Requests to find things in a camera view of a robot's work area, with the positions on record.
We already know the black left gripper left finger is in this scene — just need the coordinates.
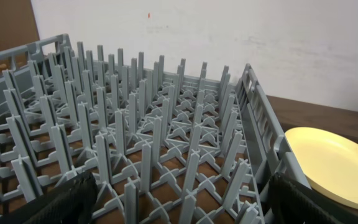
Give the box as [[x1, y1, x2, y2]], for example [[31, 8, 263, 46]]
[[0, 172, 98, 224]]

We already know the yellow plate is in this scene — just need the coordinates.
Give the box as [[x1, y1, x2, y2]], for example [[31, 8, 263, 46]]
[[285, 127, 358, 209]]

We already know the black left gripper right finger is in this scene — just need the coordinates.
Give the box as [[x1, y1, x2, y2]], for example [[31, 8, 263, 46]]
[[268, 172, 358, 224]]

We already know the grey plastic dishwasher rack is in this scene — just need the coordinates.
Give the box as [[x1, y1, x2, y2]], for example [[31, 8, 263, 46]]
[[0, 34, 307, 223]]

